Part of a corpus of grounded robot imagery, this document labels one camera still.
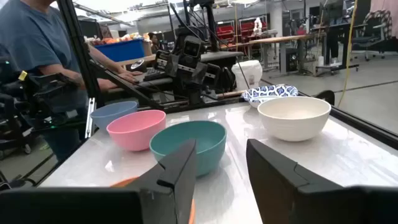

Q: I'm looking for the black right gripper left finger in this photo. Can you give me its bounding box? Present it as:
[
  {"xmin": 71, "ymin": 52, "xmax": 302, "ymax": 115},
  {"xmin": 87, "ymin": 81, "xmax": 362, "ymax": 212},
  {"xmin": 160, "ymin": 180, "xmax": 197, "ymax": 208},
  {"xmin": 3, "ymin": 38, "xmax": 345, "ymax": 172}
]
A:
[{"xmin": 123, "ymin": 138, "xmax": 198, "ymax": 224}]

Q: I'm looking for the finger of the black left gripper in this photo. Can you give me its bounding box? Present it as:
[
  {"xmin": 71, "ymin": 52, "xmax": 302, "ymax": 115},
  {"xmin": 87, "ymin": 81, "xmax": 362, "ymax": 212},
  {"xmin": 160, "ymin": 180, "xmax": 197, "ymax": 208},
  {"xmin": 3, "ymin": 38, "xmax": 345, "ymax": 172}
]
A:
[
  {"xmin": 164, "ymin": 53, "xmax": 180, "ymax": 78},
  {"xmin": 192, "ymin": 61, "xmax": 208, "ymax": 85}
]

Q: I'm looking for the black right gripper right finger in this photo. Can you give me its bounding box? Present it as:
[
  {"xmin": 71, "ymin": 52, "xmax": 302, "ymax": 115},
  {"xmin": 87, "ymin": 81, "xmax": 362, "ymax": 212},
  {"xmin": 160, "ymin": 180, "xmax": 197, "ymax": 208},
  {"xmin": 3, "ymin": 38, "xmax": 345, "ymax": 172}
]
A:
[{"xmin": 246, "ymin": 138, "xmax": 343, "ymax": 224}]

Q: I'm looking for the orange bowl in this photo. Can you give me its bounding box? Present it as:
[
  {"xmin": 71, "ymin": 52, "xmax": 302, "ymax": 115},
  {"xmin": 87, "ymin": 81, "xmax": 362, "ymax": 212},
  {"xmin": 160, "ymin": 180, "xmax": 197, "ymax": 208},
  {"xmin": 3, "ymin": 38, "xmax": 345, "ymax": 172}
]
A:
[{"xmin": 110, "ymin": 175, "xmax": 197, "ymax": 224}]

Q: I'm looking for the cream ribbed bowl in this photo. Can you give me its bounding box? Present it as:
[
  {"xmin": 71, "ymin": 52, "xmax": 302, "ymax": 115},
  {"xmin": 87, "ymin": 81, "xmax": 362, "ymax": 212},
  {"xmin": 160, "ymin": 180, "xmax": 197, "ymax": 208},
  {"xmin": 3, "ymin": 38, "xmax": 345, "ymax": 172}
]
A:
[{"xmin": 257, "ymin": 96, "xmax": 332, "ymax": 142}]

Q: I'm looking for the pink bowl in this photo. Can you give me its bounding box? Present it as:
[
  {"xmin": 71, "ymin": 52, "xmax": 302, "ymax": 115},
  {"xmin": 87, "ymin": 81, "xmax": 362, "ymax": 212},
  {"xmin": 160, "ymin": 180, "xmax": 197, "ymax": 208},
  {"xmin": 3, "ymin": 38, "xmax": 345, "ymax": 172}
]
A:
[{"xmin": 106, "ymin": 109, "xmax": 167, "ymax": 152}]

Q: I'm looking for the black keyboard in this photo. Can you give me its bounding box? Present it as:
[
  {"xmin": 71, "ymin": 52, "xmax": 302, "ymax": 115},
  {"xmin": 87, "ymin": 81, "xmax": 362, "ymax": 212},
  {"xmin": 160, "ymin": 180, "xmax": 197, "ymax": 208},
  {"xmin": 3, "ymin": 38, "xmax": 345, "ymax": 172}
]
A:
[{"xmin": 143, "ymin": 67, "xmax": 164, "ymax": 81}]

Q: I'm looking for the person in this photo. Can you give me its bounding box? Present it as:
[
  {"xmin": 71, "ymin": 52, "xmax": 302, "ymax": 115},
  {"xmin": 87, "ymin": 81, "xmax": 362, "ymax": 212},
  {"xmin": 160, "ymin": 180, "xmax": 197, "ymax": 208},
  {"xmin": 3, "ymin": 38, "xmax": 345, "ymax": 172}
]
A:
[
  {"xmin": 147, "ymin": 32, "xmax": 161, "ymax": 54},
  {"xmin": 0, "ymin": 0, "xmax": 125, "ymax": 162}
]

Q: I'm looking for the white plastic bucket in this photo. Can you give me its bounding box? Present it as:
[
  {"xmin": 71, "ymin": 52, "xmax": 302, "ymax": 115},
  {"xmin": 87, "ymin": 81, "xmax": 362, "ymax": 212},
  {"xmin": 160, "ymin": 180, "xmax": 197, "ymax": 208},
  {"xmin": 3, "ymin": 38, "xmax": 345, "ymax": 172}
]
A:
[{"xmin": 231, "ymin": 60, "xmax": 264, "ymax": 91}]

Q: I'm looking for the person's hand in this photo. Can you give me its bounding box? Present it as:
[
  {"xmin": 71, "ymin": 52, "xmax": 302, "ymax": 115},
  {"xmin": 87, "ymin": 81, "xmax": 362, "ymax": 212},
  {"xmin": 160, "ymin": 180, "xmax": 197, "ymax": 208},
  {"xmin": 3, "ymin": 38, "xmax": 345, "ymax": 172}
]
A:
[{"xmin": 117, "ymin": 69, "xmax": 144, "ymax": 83}]

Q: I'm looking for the teal bowl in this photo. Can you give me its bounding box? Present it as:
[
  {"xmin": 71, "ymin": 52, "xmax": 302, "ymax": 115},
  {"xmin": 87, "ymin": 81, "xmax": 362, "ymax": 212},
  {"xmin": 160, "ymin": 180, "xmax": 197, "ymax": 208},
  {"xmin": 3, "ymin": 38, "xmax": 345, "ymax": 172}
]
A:
[{"xmin": 149, "ymin": 120, "xmax": 228, "ymax": 178}]

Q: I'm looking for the blue plastic bin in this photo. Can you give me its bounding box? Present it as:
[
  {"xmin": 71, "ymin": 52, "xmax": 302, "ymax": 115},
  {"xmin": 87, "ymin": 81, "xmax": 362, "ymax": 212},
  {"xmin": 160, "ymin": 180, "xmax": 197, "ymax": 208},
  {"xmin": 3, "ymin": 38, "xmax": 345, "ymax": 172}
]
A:
[{"xmin": 94, "ymin": 38, "xmax": 146, "ymax": 63}]

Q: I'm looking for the red storage bin rack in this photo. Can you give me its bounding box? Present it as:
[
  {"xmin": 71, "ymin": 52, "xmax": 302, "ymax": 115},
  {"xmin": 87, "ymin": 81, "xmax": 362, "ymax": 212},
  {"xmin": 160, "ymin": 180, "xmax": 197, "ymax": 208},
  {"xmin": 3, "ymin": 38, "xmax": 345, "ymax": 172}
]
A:
[{"xmin": 215, "ymin": 17, "xmax": 269, "ymax": 45}]

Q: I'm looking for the wooden workbench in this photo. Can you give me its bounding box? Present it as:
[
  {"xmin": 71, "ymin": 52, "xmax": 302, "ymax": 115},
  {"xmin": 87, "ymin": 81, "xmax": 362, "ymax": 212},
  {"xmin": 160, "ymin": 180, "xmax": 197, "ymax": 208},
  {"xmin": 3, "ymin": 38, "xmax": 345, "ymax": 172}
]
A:
[{"xmin": 220, "ymin": 33, "xmax": 315, "ymax": 71}]

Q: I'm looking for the black clamp knob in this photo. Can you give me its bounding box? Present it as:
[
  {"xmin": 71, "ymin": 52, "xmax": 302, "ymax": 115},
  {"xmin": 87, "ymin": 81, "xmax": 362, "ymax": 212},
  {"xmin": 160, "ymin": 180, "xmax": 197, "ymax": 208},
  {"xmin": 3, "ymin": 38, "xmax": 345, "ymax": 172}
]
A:
[{"xmin": 315, "ymin": 90, "xmax": 336, "ymax": 106}]

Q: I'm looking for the black desk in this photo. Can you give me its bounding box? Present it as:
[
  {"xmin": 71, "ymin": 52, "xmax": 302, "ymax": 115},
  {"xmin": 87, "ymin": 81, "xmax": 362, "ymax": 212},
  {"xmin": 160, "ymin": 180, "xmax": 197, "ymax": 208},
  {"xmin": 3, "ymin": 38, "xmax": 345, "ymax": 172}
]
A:
[{"xmin": 310, "ymin": 22, "xmax": 363, "ymax": 76}]

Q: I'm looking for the black office chair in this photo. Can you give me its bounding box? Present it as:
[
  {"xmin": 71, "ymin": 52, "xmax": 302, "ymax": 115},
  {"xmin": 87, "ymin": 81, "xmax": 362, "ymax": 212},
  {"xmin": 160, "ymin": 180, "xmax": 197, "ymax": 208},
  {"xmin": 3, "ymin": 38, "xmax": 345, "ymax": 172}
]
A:
[{"xmin": 350, "ymin": 10, "xmax": 393, "ymax": 62}]

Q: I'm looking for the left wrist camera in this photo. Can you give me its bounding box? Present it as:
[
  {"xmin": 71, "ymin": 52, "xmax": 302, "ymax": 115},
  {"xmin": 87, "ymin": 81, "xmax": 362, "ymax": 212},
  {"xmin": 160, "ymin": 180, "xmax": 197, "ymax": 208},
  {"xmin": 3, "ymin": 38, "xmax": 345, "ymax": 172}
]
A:
[{"xmin": 182, "ymin": 35, "xmax": 203, "ymax": 60}]

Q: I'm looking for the black diagonal frame strut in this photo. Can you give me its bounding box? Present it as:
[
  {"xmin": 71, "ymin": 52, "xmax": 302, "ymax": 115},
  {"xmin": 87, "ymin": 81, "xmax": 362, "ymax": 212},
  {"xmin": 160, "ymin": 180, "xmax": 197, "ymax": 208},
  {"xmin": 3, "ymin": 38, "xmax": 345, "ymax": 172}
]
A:
[{"xmin": 57, "ymin": 0, "xmax": 105, "ymax": 108}]

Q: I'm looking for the yellow cable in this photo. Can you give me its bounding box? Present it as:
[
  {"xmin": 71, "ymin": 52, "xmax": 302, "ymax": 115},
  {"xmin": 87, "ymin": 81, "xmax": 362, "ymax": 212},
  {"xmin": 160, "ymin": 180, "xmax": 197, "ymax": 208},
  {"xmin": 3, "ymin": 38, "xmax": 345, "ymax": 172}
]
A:
[{"xmin": 337, "ymin": 0, "xmax": 358, "ymax": 108}]

